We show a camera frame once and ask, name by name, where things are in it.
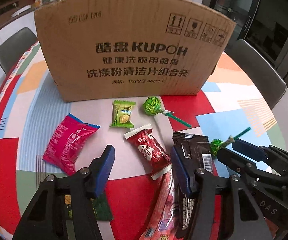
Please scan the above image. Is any green lollipop with striped stick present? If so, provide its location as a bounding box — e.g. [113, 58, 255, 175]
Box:
[210, 127, 251, 157]

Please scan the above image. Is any dark green cracker packet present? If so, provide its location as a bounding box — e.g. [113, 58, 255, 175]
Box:
[63, 193, 113, 221]

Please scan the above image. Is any pink snack packet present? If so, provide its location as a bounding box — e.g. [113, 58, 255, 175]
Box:
[42, 114, 100, 176]

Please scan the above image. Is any black chocolate bar packet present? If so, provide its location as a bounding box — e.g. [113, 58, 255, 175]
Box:
[171, 132, 213, 233]

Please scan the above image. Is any red date candy packet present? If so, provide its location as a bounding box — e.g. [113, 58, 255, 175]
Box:
[124, 124, 172, 180]

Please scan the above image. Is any long red sausage packet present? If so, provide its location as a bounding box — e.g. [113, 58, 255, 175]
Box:
[140, 170, 179, 240]

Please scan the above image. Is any small green candy packet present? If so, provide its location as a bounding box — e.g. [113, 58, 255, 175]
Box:
[110, 100, 136, 128]

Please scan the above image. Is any dark chair right near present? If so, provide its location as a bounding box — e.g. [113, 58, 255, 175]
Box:
[226, 39, 287, 109]

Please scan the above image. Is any dark chair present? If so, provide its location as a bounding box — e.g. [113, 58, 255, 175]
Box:
[0, 27, 37, 75]
[226, 39, 287, 109]

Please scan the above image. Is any colourful patchwork tablecloth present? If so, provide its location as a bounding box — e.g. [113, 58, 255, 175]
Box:
[0, 45, 285, 239]

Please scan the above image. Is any green lollipop by box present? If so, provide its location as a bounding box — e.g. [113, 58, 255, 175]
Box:
[143, 96, 192, 128]

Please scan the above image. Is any brown cardboard box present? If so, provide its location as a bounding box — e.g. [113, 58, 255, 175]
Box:
[34, 0, 236, 102]

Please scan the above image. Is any dark chair left side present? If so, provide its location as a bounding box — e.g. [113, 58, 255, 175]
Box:
[0, 27, 37, 75]

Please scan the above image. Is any glass sliding door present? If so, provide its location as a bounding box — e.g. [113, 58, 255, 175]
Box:
[210, 0, 260, 43]

